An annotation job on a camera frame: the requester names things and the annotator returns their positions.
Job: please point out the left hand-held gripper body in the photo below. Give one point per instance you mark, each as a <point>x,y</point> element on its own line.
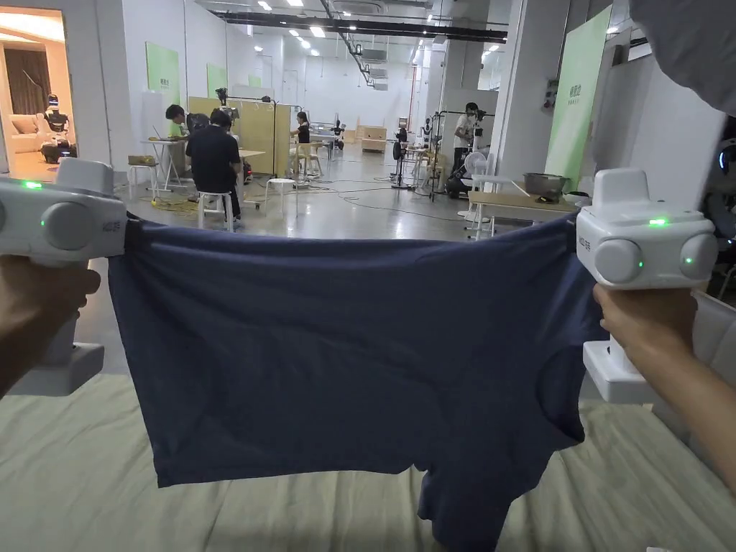
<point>69,224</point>

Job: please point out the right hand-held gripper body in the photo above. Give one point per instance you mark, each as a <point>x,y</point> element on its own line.
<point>650,247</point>

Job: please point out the dark blue shirt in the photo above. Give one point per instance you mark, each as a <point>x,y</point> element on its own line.
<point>345,345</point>

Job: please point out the person's right forearm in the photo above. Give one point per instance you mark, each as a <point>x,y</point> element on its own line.
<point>707,408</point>

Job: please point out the person's right hand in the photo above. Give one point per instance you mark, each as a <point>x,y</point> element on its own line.
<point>650,325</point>

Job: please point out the person's left hand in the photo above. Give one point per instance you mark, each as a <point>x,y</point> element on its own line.
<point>34,310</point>

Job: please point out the white humanoid robot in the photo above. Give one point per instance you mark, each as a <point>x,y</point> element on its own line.
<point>56,129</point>

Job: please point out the white sofa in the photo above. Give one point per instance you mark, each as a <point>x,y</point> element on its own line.
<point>26,135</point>

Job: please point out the white padded headboard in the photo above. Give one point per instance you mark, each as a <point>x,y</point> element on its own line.
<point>719,345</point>

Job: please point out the pale green standing banner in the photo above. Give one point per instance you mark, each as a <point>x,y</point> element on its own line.
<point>581,98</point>

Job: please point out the white standing fan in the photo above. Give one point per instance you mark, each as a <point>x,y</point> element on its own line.
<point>476,167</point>

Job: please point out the bed with beige sheet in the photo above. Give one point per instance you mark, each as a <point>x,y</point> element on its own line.
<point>69,471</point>

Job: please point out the black standing fan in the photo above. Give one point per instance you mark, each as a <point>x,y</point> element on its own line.
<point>398,155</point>

